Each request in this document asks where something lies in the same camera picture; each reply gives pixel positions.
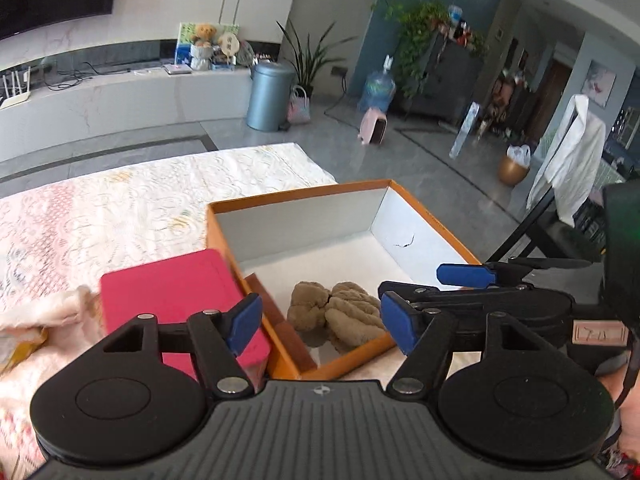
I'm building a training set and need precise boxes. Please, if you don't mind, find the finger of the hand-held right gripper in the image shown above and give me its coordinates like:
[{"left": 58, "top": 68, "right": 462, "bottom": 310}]
[
  {"left": 436, "top": 256, "right": 592, "bottom": 291},
  {"left": 378, "top": 281, "right": 576, "bottom": 337}
]

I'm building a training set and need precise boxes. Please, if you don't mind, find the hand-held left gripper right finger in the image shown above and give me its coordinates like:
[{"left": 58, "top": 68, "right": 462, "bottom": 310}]
[{"left": 380, "top": 291, "right": 542, "bottom": 396}]

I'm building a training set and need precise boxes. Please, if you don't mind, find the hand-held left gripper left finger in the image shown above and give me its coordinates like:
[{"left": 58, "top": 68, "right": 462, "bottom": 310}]
[{"left": 102, "top": 293, "right": 264, "bottom": 399}]

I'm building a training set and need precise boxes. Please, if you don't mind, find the brown fluffy cloth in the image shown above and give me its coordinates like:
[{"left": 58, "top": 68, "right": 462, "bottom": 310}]
[{"left": 286, "top": 280, "right": 388, "bottom": 355}]

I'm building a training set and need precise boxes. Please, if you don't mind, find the orange cardboard box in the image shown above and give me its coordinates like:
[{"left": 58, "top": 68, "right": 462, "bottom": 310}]
[{"left": 206, "top": 178, "right": 483, "bottom": 382}]

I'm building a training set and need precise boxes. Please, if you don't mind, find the person's right hand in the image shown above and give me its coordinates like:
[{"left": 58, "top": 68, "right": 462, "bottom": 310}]
[{"left": 597, "top": 352, "right": 640, "bottom": 466}]

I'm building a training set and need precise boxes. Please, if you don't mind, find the black chair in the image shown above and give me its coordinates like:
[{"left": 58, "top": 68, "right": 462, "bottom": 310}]
[{"left": 486, "top": 187, "right": 610, "bottom": 265}]

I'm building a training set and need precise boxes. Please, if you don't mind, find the red flat box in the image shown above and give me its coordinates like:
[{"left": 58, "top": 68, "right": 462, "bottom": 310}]
[{"left": 99, "top": 248, "right": 272, "bottom": 378}]

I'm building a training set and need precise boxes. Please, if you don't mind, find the white hanging shirt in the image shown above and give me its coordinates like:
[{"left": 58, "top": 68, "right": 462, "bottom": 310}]
[{"left": 526, "top": 94, "right": 607, "bottom": 228}]

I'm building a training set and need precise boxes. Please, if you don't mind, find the gold round bin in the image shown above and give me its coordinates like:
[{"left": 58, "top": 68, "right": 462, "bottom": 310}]
[{"left": 497, "top": 144, "right": 532, "bottom": 187}]

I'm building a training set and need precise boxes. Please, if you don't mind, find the clear tall box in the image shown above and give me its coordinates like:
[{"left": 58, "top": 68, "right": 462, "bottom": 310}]
[{"left": 450, "top": 101, "right": 482, "bottom": 160}]

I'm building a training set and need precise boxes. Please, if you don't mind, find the white lace blanket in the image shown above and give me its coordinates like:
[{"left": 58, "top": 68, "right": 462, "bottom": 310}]
[{"left": 0, "top": 142, "right": 338, "bottom": 480}]

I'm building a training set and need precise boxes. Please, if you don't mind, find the pink space heater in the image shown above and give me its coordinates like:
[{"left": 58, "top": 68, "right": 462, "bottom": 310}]
[{"left": 357, "top": 108, "right": 390, "bottom": 147}]

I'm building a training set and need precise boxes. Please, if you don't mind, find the pale pink fluffy cloth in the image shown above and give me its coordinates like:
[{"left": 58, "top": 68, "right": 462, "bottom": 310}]
[{"left": 0, "top": 286, "right": 106, "bottom": 361}]

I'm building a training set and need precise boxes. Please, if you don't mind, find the dark grey cabinet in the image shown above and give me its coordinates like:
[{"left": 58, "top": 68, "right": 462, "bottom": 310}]
[{"left": 404, "top": 32, "right": 485, "bottom": 123}]

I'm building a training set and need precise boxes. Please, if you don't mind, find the blue water jug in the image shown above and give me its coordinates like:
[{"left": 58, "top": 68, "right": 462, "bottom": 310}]
[{"left": 357, "top": 55, "right": 397, "bottom": 113}]

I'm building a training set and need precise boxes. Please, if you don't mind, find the pink woven handbag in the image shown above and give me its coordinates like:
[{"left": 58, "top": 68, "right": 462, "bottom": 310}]
[{"left": 287, "top": 86, "right": 312, "bottom": 124}]

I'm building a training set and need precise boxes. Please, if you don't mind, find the blue-grey pedal bin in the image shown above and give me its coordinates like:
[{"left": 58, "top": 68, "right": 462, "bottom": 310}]
[{"left": 246, "top": 62, "right": 297, "bottom": 132}]

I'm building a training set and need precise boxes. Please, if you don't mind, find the green climbing plant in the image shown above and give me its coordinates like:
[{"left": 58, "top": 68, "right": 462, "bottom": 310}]
[{"left": 386, "top": 0, "right": 451, "bottom": 100}]

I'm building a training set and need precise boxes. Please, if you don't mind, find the long-leaf potted plant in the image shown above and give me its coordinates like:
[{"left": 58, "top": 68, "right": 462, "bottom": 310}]
[{"left": 276, "top": 20, "right": 353, "bottom": 101}]

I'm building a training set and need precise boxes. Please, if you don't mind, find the teddy bear bouquet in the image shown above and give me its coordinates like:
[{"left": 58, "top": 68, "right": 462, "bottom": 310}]
[{"left": 189, "top": 22, "right": 222, "bottom": 71}]

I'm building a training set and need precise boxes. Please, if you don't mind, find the white router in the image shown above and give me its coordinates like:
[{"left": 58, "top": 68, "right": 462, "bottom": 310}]
[{"left": 0, "top": 66, "right": 34, "bottom": 111}]

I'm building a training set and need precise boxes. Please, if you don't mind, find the framed wall picture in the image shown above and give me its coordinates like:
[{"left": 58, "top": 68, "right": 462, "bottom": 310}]
[{"left": 580, "top": 60, "right": 617, "bottom": 107}]

